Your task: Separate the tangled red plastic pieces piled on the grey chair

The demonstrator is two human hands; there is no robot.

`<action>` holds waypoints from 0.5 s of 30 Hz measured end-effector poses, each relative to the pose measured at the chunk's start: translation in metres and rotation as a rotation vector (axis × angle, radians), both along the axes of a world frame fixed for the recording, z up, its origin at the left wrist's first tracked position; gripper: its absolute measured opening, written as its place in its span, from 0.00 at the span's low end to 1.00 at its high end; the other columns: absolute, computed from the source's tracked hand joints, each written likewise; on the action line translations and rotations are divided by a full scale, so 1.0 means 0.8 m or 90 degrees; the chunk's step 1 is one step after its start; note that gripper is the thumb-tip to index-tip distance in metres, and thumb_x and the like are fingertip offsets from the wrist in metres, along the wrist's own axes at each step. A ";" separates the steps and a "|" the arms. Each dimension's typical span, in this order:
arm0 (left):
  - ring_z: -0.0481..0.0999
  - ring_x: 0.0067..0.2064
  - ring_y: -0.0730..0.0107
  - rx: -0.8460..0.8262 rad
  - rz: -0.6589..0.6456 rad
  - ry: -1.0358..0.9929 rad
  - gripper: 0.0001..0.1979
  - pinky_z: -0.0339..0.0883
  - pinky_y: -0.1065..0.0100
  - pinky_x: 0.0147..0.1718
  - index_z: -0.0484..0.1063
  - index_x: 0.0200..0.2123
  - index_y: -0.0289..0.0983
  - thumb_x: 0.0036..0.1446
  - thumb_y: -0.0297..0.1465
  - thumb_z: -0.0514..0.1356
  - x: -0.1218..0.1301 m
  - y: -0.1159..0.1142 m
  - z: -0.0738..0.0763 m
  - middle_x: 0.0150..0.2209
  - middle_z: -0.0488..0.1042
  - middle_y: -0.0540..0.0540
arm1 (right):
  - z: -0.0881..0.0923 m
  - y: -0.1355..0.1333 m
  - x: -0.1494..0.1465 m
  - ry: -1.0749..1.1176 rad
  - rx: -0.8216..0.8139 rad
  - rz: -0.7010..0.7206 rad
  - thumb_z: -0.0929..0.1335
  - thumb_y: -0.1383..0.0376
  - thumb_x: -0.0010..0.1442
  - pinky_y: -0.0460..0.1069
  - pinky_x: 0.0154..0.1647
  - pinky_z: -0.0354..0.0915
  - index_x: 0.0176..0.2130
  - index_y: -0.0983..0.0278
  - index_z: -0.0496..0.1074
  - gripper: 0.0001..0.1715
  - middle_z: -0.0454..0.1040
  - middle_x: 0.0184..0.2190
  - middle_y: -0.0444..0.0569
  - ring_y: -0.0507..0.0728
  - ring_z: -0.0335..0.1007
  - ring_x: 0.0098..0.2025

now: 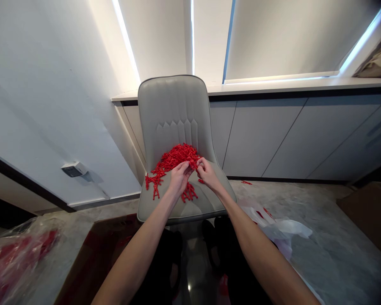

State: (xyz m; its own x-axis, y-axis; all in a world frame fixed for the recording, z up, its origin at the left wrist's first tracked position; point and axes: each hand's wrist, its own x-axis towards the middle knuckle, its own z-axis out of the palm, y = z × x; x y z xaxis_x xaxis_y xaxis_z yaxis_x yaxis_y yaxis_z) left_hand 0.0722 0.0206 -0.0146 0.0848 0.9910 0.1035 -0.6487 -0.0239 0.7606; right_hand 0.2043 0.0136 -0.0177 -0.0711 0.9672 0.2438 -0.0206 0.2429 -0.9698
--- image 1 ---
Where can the person's left hand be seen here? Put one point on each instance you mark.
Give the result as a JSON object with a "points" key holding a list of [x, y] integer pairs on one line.
{"points": [[177, 181]]}

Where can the pile of red plastic pieces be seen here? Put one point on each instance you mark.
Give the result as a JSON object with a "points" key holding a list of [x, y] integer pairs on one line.
{"points": [[170, 160]]}

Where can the person's left fingers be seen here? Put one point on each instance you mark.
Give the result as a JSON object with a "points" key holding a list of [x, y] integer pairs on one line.
{"points": [[184, 167]]}

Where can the narrow white window blind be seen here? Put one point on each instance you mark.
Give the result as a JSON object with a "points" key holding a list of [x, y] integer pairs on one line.
{"points": [[158, 35]]}

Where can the brown cardboard box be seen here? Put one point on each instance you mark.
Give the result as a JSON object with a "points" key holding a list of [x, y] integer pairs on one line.
{"points": [[98, 254], [371, 216]]}

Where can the white low cabinet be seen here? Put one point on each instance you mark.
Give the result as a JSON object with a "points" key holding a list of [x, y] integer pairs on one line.
{"points": [[289, 133]]}

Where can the white plastic bag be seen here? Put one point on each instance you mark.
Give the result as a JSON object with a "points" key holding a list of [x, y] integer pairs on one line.
{"points": [[282, 230]]}

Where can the clear bag of red parts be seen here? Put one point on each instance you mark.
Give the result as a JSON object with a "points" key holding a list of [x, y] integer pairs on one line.
{"points": [[16, 260]]}

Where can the person's legs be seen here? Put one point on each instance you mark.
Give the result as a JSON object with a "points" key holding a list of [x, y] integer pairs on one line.
{"points": [[206, 263]]}

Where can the single red plastic part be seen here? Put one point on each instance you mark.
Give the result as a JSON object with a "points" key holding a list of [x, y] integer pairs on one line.
{"points": [[193, 164]]}

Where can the wide white window blind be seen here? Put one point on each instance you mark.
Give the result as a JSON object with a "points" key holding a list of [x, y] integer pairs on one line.
{"points": [[292, 35]]}

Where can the person's right hand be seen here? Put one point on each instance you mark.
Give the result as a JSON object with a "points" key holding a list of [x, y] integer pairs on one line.
{"points": [[211, 178]]}

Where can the person's right fingers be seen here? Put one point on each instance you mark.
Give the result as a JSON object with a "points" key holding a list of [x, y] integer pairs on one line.
{"points": [[201, 164]]}

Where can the beige crumpled cloth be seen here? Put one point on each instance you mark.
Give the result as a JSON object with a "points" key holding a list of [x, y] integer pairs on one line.
{"points": [[379, 62]]}

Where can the grey wall socket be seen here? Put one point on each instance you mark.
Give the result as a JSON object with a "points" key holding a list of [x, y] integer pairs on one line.
{"points": [[73, 169]]}

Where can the grey upholstered chair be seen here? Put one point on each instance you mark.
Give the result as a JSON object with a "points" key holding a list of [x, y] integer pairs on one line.
{"points": [[174, 117]]}

